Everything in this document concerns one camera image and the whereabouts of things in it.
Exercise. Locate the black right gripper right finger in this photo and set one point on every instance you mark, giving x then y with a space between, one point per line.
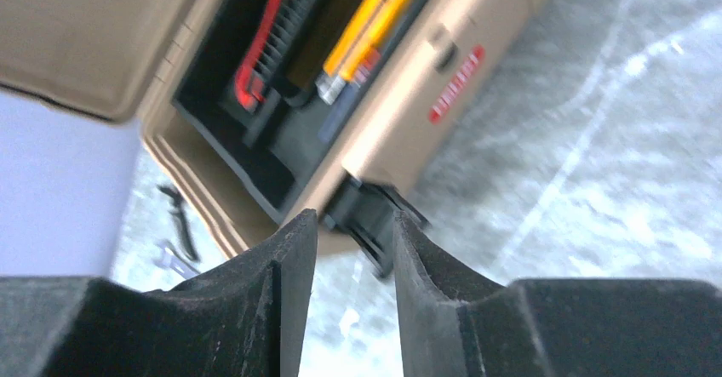
455 322

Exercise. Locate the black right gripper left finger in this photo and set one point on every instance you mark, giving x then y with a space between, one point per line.
245 317

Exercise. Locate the tan plastic toolbox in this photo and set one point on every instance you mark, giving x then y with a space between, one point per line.
116 61

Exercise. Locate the black tool tray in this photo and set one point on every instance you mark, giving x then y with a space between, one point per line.
274 151

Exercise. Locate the red black utility knife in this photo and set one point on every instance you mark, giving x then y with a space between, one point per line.
248 85

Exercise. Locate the orange black utility knife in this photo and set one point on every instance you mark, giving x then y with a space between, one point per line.
364 34

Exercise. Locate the silver combination wrench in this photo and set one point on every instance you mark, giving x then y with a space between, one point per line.
168 258

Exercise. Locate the black handled cutters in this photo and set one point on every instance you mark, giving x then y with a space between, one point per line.
179 217

